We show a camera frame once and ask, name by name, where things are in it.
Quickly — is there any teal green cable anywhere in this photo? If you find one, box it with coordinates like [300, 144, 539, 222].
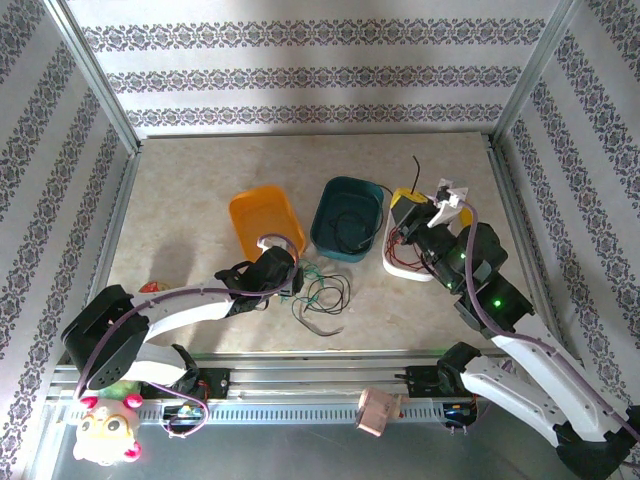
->
[279, 292, 324, 307]

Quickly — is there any dark green cable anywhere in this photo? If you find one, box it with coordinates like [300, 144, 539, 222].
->
[299, 259, 329, 284]

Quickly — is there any dark red cable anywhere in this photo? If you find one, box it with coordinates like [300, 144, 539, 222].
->
[399, 247, 431, 271]

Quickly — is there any white plastic tray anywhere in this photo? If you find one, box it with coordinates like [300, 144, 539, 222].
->
[382, 187, 451, 283]

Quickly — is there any orange plastic tray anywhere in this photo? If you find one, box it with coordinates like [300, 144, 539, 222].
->
[228, 184, 307, 264]

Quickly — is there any teal plastic tray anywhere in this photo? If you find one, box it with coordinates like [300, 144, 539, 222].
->
[309, 175, 385, 264]

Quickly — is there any pink box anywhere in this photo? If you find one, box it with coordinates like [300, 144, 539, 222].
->
[355, 387, 404, 438]

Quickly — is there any plush toy pink green white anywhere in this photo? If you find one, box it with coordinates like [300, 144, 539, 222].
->
[72, 382, 144, 467]

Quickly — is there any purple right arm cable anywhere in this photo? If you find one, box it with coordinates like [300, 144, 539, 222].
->
[460, 199, 640, 441]

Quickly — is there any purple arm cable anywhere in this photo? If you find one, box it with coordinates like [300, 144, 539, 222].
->
[74, 232, 301, 439]
[460, 199, 640, 441]

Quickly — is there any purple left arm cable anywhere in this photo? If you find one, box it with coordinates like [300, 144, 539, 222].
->
[74, 232, 301, 439]

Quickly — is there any wide aluminium base rail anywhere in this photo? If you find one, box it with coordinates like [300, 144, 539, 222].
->
[49, 349, 586, 401]

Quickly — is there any aluminium side rail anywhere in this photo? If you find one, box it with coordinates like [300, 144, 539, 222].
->
[82, 149, 144, 301]
[485, 133, 561, 331]

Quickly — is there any aluminium rail short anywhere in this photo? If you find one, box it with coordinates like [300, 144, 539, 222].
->
[142, 130, 494, 140]

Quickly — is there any slotted grey cable duct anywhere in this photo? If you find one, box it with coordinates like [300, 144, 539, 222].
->
[62, 399, 481, 426]

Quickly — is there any aluminium frame post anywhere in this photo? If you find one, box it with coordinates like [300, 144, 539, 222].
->
[42, 0, 141, 154]
[491, 0, 587, 146]

